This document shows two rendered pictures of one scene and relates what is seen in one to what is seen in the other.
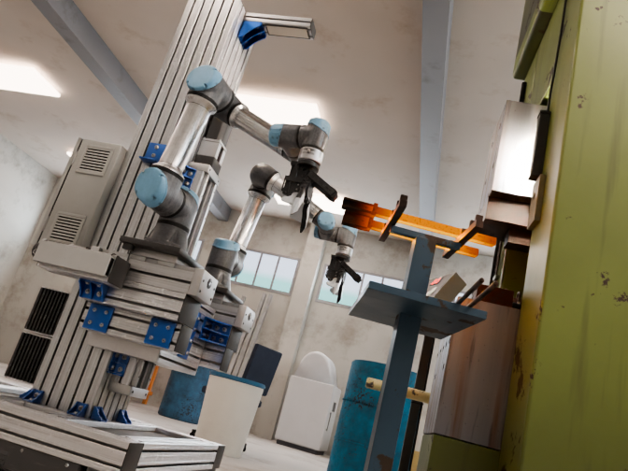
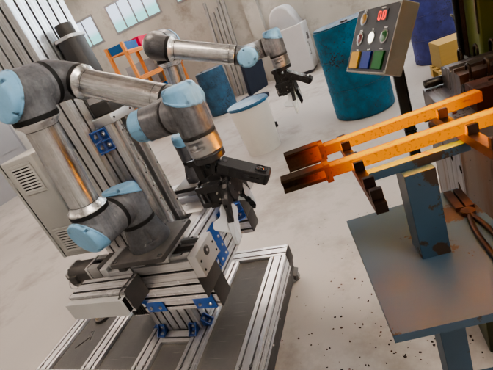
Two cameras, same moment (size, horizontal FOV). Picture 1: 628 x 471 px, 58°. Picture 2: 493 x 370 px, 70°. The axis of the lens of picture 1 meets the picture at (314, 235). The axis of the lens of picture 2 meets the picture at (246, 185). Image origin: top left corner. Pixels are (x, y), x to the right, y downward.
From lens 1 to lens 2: 1.29 m
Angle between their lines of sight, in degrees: 42
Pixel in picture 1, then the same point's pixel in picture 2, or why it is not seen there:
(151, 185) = (87, 241)
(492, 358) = not seen: outside the picture
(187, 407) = (225, 103)
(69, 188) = (38, 210)
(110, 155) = (32, 169)
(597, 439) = not seen: outside the picture
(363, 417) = (343, 72)
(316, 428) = (304, 56)
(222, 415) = (254, 132)
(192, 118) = (47, 152)
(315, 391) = (290, 34)
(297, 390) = not seen: hidden behind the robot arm
